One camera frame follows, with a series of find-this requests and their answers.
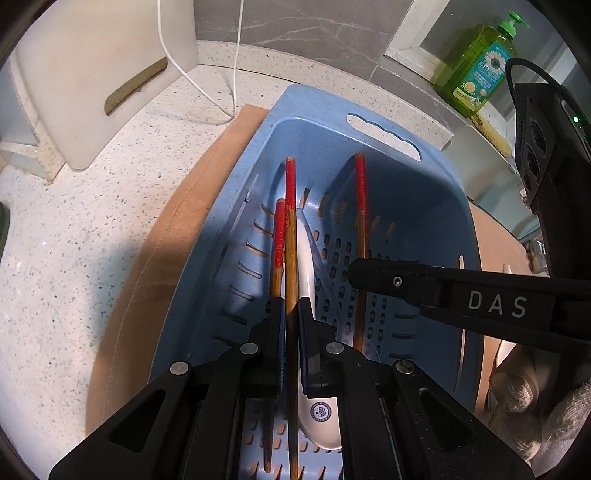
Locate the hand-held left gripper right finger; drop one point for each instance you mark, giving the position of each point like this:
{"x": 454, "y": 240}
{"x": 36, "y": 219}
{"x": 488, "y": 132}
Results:
{"x": 316, "y": 350}

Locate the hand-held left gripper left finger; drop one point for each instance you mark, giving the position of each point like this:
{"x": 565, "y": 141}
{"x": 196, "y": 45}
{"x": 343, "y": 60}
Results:
{"x": 272, "y": 350}

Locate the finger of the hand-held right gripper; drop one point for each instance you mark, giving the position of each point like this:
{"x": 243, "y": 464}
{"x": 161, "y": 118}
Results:
{"x": 441, "y": 311}
{"x": 392, "y": 279}

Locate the blue plastic basket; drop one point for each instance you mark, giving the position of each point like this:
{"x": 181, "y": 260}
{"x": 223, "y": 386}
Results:
{"x": 415, "y": 221}

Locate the red-tipped wooden chopstick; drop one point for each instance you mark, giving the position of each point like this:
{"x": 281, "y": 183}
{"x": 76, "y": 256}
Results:
{"x": 291, "y": 230}
{"x": 361, "y": 207}
{"x": 278, "y": 240}

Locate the white ceramic spoon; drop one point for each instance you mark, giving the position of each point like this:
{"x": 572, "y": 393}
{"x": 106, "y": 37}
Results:
{"x": 307, "y": 267}

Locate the person's right hand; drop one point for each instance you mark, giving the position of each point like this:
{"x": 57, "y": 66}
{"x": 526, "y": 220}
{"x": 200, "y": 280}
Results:
{"x": 540, "y": 406}

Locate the yellow sponge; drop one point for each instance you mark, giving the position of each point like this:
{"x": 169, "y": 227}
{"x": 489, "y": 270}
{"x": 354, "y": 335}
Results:
{"x": 496, "y": 136}

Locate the green dish soap bottle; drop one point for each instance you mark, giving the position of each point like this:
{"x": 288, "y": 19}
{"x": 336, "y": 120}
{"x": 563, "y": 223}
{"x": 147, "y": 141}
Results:
{"x": 480, "y": 64}

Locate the window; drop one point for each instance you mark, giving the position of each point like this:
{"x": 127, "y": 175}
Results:
{"x": 415, "y": 32}

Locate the dark green appliance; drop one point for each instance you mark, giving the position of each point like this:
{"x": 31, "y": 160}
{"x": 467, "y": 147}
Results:
{"x": 3, "y": 226}

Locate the white cutting board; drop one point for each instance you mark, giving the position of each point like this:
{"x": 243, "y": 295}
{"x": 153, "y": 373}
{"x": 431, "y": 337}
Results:
{"x": 92, "y": 69}

